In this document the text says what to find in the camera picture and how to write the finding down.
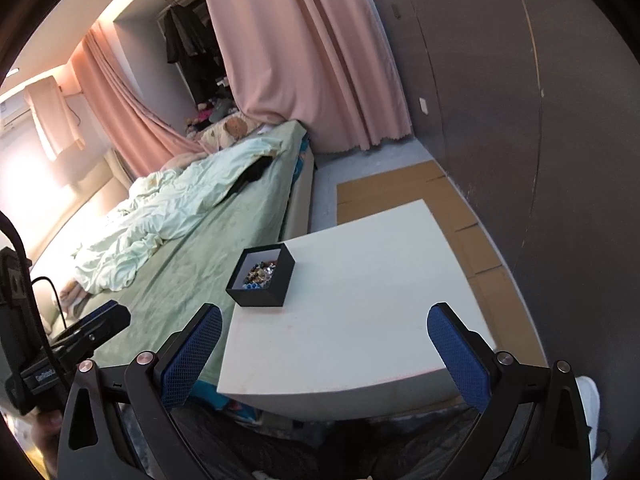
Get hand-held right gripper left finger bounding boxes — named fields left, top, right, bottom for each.
left=56, top=303, right=223, bottom=480

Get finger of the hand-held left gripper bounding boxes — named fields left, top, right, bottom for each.
left=51, top=300, right=132, bottom=358

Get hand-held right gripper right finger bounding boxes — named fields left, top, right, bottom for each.
left=426, top=302, right=594, bottom=480

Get black jewelry box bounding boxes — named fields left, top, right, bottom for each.
left=225, top=242, right=296, bottom=308

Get heap of mixed bead bracelets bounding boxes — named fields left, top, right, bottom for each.
left=240, top=258, right=280, bottom=292

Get person's left hand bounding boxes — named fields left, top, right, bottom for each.
left=29, top=406, right=67, bottom=479

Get bed with green sheet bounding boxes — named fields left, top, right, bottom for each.
left=29, top=119, right=317, bottom=397

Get flat cardboard sheet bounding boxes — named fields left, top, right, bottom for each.
left=335, top=159, right=549, bottom=367

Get white table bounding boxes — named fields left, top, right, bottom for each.
left=216, top=198, right=499, bottom=419

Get pale green duvet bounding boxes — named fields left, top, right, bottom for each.
left=71, top=137, right=286, bottom=294

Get person's dark trouser legs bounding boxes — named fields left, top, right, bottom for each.
left=114, top=399, right=503, bottom=480

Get black cloth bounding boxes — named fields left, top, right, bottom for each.
left=231, top=155, right=274, bottom=194

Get narrow pink curtain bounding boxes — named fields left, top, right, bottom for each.
left=69, top=26, right=207, bottom=182

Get hanging pink cloth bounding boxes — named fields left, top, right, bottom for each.
left=24, top=75, right=87, bottom=162

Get white air conditioner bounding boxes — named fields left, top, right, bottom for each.
left=0, top=96, right=37, bottom=134

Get patterned cream pillow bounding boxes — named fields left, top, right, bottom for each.
left=199, top=115, right=249, bottom=152

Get heap of plush toys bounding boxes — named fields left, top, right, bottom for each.
left=184, top=96, right=237, bottom=134

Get hanging dark clothes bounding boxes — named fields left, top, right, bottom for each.
left=161, top=1, right=224, bottom=104

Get wide pink curtain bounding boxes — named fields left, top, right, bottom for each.
left=193, top=0, right=417, bottom=154

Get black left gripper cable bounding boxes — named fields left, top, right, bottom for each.
left=0, top=209, right=68, bottom=352

